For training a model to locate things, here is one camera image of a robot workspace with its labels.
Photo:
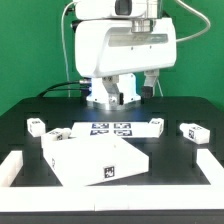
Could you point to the white U-shaped obstacle fence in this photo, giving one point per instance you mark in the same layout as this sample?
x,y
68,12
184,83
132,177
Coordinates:
x,y
113,198

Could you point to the white marker base plate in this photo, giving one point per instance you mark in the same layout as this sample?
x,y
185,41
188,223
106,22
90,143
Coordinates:
x,y
122,129

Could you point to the white square tabletop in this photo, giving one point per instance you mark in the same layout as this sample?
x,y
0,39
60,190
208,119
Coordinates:
x,y
91,160

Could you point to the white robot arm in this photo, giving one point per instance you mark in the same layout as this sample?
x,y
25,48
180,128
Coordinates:
x,y
143,14

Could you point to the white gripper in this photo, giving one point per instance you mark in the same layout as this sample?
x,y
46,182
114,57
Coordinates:
x,y
109,47

